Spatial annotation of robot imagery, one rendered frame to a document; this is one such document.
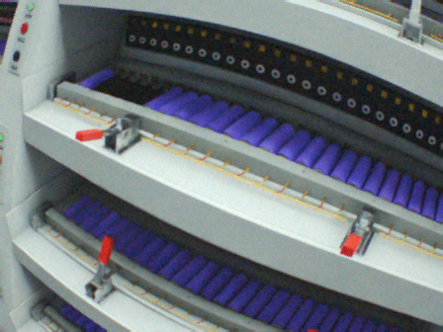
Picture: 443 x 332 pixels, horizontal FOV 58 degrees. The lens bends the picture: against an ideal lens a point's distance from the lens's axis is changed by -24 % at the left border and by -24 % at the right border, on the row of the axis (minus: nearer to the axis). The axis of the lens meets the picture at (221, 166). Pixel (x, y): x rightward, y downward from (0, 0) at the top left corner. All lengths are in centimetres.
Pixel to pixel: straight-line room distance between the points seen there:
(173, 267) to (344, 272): 27
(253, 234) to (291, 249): 4
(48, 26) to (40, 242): 32
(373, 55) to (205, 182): 21
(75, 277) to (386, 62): 47
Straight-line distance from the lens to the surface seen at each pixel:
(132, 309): 59
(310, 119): 57
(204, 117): 55
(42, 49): 62
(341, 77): 56
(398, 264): 44
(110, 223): 69
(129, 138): 52
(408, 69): 40
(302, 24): 42
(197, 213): 47
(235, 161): 49
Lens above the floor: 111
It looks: 15 degrees down
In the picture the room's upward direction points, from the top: 16 degrees clockwise
